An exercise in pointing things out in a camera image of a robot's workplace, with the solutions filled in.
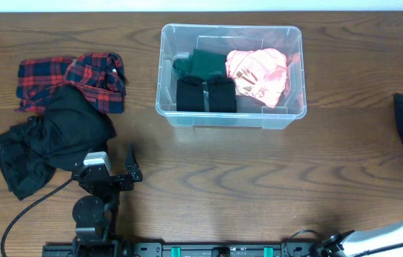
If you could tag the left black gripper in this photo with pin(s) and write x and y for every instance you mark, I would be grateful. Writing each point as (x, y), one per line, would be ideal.
(106, 179)

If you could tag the black garment with band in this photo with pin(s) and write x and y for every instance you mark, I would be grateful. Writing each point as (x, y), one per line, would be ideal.
(217, 94)

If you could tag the dark green garment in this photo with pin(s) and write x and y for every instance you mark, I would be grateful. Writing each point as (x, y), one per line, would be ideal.
(201, 64)

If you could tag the pink printed t-shirt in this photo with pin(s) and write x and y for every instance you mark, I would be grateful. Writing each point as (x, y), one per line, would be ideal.
(262, 77)

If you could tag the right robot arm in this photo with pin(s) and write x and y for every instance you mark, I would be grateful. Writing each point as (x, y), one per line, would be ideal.
(383, 242)

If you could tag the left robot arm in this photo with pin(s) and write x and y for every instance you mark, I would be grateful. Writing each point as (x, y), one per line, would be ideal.
(95, 215)

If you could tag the red navy plaid shirt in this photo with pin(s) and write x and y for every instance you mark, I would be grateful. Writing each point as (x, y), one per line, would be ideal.
(99, 77)

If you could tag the clear plastic storage bin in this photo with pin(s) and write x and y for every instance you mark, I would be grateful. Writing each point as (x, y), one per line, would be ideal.
(178, 41)

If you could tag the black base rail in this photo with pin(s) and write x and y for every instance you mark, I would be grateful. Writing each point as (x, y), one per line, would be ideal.
(292, 249)

